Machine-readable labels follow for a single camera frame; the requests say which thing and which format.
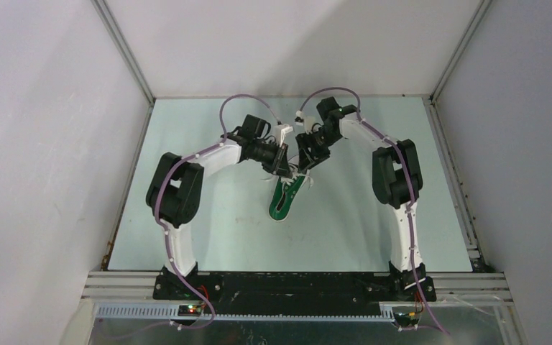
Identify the white shoelace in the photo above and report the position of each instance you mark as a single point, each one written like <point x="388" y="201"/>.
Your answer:
<point x="298" y="175"/>

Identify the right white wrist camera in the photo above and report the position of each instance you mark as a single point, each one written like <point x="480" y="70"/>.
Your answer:
<point x="307" y="122"/>

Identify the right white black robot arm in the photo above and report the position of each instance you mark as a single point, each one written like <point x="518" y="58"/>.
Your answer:
<point x="396" y="183"/>

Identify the grey slotted cable duct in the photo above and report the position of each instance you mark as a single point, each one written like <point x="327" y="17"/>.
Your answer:
<point x="165" y="312"/>

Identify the right controller board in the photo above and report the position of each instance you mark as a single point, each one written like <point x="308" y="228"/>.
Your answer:
<point x="407" y="320"/>

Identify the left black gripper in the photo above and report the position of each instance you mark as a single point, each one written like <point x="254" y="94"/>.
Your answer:
<point x="281" y="167"/>

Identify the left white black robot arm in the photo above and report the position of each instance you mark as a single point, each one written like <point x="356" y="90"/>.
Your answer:
<point x="174" y="195"/>

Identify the controller board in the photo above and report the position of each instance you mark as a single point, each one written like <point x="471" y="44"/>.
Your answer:
<point x="407" y="320"/>
<point x="189" y="310"/>

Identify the left controller board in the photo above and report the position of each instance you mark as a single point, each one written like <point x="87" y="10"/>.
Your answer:
<point x="189" y="310"/>

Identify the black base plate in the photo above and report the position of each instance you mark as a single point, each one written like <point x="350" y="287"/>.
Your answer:
<point x="288" y="293"/>

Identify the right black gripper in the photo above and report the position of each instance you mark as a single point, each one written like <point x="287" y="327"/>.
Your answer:
<point x="308" y="159"/>

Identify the green canvas sneaker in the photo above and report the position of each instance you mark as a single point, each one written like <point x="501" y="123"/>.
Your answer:
<point x="282" y="201"/>

